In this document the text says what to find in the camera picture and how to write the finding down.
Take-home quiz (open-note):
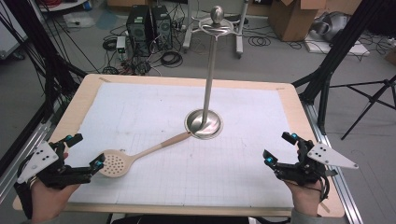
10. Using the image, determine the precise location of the person's right hand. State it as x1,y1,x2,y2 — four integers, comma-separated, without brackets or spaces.
284,178,325,217

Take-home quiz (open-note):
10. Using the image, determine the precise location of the coiled black cable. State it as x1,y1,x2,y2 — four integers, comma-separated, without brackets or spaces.
160,50,184,68
102,36,119,52
247,35,273,48

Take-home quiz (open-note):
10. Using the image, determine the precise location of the steel utensil stand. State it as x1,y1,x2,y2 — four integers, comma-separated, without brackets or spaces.
184,5,243,141

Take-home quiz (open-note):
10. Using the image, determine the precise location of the beige slotted spoon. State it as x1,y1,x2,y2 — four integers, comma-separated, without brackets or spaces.
98,131,192,178

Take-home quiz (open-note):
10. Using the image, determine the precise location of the black computer tower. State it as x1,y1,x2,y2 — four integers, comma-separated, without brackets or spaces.
125,4,154,58
150,5,174,51

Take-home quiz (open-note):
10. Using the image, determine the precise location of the grey vacuum machine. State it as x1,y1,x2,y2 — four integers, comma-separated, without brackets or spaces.
310,11,350,43

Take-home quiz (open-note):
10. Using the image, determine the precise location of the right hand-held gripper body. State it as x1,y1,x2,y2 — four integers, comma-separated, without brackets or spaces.
274,139,360,188

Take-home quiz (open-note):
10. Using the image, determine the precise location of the person's dark clothing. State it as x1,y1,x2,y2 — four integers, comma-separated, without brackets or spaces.
106,213,292,224

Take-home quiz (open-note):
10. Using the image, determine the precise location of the white rolling stand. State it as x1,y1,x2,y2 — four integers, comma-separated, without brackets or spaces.
182,0,250,60

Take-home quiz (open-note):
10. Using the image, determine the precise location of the aluminium rail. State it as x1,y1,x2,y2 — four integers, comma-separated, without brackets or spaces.
0,120,53,204
301,102,364,224

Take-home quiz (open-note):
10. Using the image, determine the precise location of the black wrist strap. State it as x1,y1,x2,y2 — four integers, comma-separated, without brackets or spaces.
13,180,34,219

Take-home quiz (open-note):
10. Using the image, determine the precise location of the black tripod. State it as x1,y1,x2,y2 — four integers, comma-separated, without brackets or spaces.
329,74,396,141

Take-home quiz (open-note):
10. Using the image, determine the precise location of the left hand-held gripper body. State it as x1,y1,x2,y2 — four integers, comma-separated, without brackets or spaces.
17,139,94,190

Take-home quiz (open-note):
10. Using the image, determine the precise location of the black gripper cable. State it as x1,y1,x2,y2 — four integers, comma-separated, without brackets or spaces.
316,173,332,203

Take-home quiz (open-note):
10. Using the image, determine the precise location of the white flat board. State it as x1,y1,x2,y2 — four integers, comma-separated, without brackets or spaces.
304,38,372,57

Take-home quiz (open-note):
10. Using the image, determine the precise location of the small white power box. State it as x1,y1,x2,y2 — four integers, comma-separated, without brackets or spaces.
115,35,127,61

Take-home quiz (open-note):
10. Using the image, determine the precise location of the white round table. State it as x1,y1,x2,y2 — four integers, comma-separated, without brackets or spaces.
36,0,89,13

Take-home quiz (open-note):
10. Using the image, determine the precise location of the open cardboard box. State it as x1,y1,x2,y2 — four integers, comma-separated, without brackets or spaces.
267,0,329,43

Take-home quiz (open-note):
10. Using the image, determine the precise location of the person's left hand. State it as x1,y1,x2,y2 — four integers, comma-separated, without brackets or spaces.
29,150,81,224

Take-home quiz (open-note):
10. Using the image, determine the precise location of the white grid mat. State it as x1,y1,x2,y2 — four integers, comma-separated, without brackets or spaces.
64,81,295,209

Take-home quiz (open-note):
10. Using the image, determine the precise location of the black frame post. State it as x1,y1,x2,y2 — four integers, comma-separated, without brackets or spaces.
291,0,388,135
0,0,89,176

